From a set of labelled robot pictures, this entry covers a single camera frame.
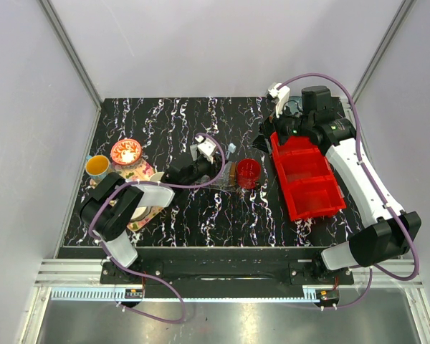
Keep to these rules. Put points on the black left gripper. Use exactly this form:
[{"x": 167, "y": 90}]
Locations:
[{"x": 216, "y": 166}]

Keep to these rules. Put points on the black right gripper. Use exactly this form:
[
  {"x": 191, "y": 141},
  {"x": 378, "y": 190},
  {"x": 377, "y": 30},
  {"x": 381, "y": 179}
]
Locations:
[{"x": 272, "y": 124}]

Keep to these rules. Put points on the clear holder with wooden ends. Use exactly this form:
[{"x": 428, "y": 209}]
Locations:
[{"x": 227, "y": 180}]

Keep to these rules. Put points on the blue and white toothbrush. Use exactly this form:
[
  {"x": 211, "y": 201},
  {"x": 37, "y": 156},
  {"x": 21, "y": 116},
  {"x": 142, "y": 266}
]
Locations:
[{"x": 231, "y": 149}]

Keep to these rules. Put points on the red translucent cup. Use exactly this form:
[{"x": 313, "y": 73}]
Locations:
[{"x": 248, "y": 172}]

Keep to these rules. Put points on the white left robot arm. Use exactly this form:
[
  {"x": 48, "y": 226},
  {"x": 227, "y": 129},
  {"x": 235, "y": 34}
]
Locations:
[{"x": 110, "y": 207}]

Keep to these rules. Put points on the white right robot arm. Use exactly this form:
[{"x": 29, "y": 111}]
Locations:
[{"x": 388, "y": 230}]

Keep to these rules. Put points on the floral serving tray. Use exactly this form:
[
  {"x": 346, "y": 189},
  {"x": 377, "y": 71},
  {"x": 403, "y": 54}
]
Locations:
[{"x": 141, "y": 171}]

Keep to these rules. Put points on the grey round plate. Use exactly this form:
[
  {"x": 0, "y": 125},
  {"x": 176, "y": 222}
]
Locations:
[{"x": 297, "y": 102}]

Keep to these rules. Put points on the cream and yellow mug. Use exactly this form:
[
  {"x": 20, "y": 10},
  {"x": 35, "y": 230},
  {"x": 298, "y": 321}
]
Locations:
[{"x": 156, "y": 177}]

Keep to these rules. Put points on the red plastic compartment bin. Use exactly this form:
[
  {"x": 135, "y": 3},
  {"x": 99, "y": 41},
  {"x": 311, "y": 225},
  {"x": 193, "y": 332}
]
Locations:
[{"x": 306, "y": 179}]

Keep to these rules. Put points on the white scalloped bowl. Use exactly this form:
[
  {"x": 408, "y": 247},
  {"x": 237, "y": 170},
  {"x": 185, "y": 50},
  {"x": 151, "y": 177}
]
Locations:
[{"x": 140, "y": 213}]

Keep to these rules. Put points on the blue and yellow mug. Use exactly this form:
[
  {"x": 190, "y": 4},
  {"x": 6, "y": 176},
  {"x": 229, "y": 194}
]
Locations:
[{"x": 98, "y": 167}]

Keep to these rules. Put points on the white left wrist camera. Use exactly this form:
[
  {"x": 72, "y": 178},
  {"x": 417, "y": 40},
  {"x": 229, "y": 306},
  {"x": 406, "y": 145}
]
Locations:
[{"x": 203, "y": 147}]

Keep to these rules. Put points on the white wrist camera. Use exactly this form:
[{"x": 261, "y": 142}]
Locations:
[
  {"x": 279, "y": 94},
  {"x": 203, "y": 147}
]

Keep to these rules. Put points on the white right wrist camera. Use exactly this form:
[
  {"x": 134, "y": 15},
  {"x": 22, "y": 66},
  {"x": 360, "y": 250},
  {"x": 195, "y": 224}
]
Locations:
[{"x": 279, "y": 94}]

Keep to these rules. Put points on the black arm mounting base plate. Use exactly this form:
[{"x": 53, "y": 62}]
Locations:
[{"x": 289, "y": 265}]

